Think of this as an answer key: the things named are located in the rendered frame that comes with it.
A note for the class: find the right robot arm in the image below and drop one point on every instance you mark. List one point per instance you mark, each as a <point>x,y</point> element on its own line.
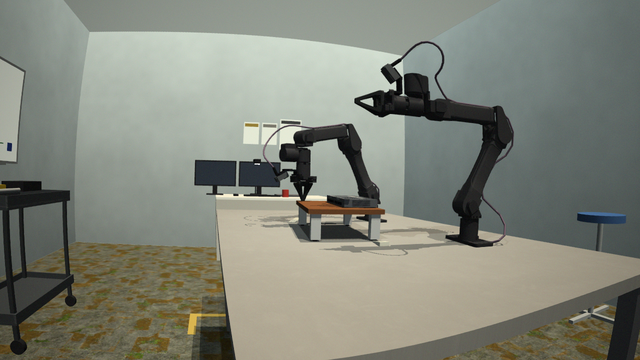
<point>349,143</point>

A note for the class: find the grey network switch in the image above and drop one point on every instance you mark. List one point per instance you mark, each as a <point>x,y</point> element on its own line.
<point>352,201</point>

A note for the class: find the brown rectangular board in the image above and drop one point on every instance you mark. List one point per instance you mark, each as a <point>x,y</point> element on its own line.
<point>318,208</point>

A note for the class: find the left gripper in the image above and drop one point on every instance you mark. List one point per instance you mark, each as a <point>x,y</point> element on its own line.
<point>385,103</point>

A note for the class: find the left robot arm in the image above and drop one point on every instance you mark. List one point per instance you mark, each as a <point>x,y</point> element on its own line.
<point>496,135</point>

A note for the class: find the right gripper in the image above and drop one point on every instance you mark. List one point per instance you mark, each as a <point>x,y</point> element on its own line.
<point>301,177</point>

